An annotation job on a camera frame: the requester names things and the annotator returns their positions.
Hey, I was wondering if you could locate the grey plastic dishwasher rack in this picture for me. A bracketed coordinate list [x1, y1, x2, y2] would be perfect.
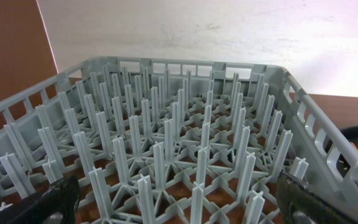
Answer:
[0, 57, 358, 223]

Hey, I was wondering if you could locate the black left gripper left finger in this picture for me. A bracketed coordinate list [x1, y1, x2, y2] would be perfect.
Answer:
[0, 175, 81, 224]

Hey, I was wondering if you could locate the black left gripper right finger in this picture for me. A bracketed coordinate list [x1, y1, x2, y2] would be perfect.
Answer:
[276, 171, 358, 223]

